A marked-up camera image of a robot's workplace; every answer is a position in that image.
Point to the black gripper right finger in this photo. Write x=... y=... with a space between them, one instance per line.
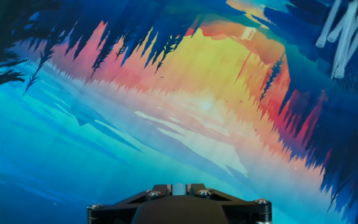
x=247 y=211

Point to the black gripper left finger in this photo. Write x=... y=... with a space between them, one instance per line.
x=113 y=211

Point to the landscape print cloth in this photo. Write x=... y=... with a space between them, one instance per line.
x=166 y=109

